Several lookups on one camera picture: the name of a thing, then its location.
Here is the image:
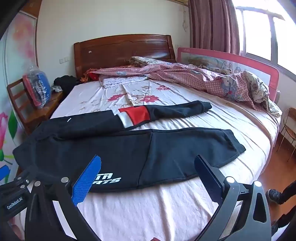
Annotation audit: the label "hanging cord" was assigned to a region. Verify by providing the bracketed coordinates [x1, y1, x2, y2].
[181, 10, 189, 32]

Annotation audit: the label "maroon curtain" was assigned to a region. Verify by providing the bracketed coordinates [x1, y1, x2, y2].
[189, 0, 241, 55]

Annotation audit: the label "wooden headboard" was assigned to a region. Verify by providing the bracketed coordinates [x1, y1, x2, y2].
[73, 34, 177, 79]

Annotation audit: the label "window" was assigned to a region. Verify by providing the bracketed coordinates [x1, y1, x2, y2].
[231, 0, 296, 73]

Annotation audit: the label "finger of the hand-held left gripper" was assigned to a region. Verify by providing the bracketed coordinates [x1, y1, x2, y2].
[14, 170, 39, 190]

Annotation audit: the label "pile of dark clothes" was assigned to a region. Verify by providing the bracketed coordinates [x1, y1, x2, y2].
[51, 75, 80, 98]

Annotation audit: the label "pale floral pillow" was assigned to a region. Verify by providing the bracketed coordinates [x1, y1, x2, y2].
[99, 75, 149, 89]

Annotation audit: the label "red tasselled cloth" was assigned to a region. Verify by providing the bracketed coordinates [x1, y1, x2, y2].
[80, 68, 101, 82]

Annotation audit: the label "wire frame chair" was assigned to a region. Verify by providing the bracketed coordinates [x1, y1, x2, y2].
[276, 107, 296, 162]

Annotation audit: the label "pink bed guard rail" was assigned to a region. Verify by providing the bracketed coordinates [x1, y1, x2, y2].
[177, 47, 280, 102]

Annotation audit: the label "bed with floral sheet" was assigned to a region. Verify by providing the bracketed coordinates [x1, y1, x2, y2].
[20, 76, 283, 241]

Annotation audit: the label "person's black shoes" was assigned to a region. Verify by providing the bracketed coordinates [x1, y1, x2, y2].
[265, 180, 296, 205]

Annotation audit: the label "flower print wardrobe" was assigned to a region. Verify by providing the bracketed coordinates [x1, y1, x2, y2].
[0, 9, 40, 186]

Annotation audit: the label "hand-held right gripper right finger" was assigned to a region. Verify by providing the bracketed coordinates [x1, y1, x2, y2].
[194, 155, 271, 241]

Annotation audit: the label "pink checkered quilt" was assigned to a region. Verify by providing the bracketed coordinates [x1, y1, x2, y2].
[81, 57, 283, 116]

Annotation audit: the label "black pants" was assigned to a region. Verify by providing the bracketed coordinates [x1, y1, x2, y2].
[13, 101, 246, 193]

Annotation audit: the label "wooden chair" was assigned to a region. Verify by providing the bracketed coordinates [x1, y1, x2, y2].
[6, 77, 64, 135]

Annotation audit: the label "beige floral pillow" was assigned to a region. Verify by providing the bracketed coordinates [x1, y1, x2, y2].
[129, 56, 167, 68]

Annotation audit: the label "plastic bag of clothes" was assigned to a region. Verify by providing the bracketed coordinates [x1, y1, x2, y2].
[22, 64, 52, 109]

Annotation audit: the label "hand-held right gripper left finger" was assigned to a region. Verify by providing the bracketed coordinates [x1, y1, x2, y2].
[24, 155, 101, 241]

